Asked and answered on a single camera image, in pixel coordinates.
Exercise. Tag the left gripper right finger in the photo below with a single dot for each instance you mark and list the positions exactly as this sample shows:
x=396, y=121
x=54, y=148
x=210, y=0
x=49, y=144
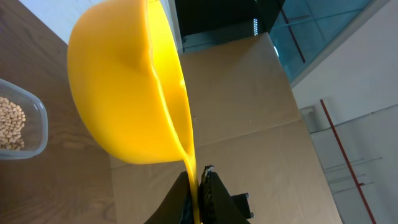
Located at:
x=216, y=205

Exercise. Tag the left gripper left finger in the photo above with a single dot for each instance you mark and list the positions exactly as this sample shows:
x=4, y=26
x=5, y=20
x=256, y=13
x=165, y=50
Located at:
x=177, y=206

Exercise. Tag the cardboard box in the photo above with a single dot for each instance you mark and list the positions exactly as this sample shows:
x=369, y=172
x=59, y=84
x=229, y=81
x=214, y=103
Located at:
x=246, y=124

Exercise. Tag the clear plastic container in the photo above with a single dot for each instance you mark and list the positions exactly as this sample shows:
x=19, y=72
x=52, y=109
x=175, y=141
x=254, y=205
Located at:
x=35, y=131

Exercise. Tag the soybeans in container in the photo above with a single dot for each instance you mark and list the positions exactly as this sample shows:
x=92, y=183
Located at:
x=12, y=122

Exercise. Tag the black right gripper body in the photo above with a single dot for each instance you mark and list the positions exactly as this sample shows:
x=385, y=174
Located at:
x=241, y=202

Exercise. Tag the yellow measuring scoop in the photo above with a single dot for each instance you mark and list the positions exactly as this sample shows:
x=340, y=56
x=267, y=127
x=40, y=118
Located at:
x=128, y=86

